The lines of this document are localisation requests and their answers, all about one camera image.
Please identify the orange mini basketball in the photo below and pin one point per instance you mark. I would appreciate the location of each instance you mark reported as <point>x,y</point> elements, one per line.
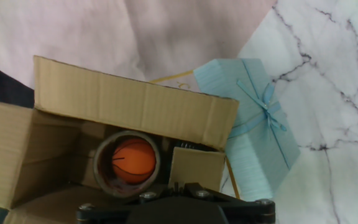
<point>135,161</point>

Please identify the marble pink black cloth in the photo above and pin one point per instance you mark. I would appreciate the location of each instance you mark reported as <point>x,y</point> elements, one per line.
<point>73,31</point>

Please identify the light blue gift box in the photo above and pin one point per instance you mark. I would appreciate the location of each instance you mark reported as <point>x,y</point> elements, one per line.
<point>259,161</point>

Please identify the black ribbed object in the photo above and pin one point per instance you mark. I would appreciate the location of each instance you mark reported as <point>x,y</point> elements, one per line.
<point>191,145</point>

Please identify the brown tape roll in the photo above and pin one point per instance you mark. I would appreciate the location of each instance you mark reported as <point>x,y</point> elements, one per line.
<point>102,168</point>

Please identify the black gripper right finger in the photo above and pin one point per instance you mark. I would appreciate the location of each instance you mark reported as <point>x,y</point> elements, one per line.
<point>247,211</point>

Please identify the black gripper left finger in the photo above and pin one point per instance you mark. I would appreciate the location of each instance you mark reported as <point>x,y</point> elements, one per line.
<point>110,211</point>

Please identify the brown cardboard box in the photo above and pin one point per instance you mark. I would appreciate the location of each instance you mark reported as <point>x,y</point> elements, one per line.
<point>120,102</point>

